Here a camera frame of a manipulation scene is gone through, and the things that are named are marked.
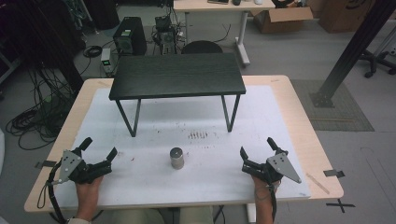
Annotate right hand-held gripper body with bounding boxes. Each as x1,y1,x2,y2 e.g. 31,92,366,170
241,150,303,185

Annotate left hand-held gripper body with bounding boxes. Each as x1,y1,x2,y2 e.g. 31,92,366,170
57,148,113,185

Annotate person's right hand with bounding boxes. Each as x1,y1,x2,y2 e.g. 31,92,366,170
251,175,280,201

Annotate person's left hand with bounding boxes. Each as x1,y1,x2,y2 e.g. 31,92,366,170
75,175,105,220

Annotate black tape strip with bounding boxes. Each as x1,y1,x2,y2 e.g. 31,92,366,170
35,160,58,170
322,169,346,179

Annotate light wooden table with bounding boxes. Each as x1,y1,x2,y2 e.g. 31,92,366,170
23,74,345,215

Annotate thin wooden stick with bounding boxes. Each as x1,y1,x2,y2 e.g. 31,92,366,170
305,173,331,195

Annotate white table leg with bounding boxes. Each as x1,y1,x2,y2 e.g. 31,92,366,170
247,203,257,224

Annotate white table mat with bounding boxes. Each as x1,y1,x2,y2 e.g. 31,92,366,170
49,85,312,210

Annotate metal cylinder weight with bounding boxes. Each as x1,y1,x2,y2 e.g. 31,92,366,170
169,147,185,171

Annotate person's beige trousers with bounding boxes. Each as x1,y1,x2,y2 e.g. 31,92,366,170
110,205,216,224

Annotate black tape cross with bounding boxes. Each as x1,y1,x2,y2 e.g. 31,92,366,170
325,199,357,214

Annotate grey floor mat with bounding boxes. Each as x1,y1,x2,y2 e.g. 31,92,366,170
290,78,375,133

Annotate white power supply unit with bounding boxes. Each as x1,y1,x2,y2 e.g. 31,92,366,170
100,47,115,76

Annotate small black wooden table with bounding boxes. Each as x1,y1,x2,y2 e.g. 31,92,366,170
108,52,247,138

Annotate black chair back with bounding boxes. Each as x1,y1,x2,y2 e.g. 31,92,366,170
181,40,224,55

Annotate black computer tower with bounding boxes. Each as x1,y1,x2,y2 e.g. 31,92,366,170
112,16,148,57

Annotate black curtain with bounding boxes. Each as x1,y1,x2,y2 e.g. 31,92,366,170
0,0,86,94

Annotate open cardboard box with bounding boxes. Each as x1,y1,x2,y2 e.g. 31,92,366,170
250,6,314,35

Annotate black office chair base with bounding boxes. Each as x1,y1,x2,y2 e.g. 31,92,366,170
358,49,396,78

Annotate large closed cardboard box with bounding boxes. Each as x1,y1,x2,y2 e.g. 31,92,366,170
317,0,376,34

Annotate white-legged wooden desk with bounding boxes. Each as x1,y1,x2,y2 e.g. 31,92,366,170
173,0,276,68

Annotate silver metal stand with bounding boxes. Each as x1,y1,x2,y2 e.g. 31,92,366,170
370,24,396,60

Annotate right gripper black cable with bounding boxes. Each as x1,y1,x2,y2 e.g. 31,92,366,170
270,185,278,223

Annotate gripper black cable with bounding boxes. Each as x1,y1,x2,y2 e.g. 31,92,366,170
36,161,68,224
270,185,278,223

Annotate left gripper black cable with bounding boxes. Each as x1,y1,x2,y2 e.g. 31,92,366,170
36,161,68,224

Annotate bundle of black floor cables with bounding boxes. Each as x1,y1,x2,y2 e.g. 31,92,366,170
5,66,78,151

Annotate coiled black cable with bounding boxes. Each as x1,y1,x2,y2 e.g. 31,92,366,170
82,45,103,59

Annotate black metal post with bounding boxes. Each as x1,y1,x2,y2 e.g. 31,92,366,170
309,0,396,109

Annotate black electronic device with cables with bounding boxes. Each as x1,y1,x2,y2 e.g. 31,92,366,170
152,15,178,56

